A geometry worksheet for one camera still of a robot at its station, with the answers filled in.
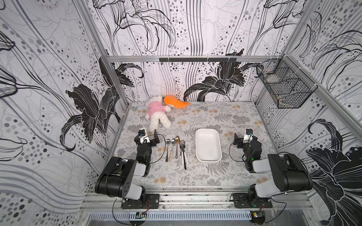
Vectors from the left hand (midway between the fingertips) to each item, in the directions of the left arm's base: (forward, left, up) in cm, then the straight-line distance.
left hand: (150, 132), depth 89 cm
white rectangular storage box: (-5, -38, -7) cm, 39 cm away
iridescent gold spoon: (-1, -17, -9) cm, 19 cm away
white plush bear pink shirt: (+19, -1, 0) cm, 19 cm away
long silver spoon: (-2, -11, -10) cm, 15 cm away
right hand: (+3, -62, -1) cm, 62 cm away
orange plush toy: (+35, -9, -5) cm, 37 cm away
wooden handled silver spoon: (-2, -15, -9) cm, 18 cm away
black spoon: (-10, -22, -9) cm, 25 cm away
